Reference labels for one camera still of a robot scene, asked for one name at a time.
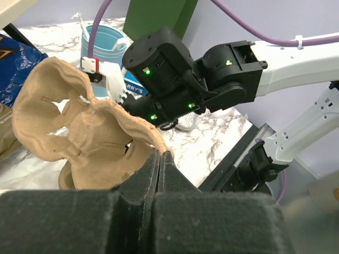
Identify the light blue cup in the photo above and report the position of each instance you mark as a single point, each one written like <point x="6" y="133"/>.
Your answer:
<point x="105" y="39"/>

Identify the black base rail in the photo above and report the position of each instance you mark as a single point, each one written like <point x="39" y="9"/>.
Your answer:
<point x="217" y="179"/>

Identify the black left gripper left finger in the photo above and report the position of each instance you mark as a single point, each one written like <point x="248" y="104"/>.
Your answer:
<point x="81" y="221"/>

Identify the silver glitter pouch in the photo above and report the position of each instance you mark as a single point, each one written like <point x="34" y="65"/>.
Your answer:
<point x="187" y="123"/>

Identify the brown cardboard cup carrier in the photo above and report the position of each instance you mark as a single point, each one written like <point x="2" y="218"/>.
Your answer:
<point x="56" y="116"/>

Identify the white stirrers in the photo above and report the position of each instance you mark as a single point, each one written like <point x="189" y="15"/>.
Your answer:
<point x="78" y="16"/>

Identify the green paper bag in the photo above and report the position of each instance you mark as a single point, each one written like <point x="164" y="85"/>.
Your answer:
<point x="146" y="16"/>

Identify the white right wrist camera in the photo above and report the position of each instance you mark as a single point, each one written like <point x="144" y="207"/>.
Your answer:
<point x="106" y="78"/>

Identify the brown snack bag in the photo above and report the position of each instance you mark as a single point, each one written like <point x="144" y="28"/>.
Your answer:
<point x="8" y="141"/>

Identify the black frame beige shelf rack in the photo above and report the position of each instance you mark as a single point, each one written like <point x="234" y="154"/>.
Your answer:
<point x="10" y="11"/>

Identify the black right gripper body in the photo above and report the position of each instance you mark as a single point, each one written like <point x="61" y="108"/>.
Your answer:
<point x="163" y="66"/>

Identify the blue snack bag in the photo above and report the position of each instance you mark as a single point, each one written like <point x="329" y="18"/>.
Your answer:
<point x="17" y="61"/>

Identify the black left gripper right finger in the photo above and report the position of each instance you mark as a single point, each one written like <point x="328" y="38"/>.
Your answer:
<point x="185" y="220"/>

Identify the blue razor box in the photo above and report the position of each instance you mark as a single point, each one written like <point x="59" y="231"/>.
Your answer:
<point x="133" y="85"/>

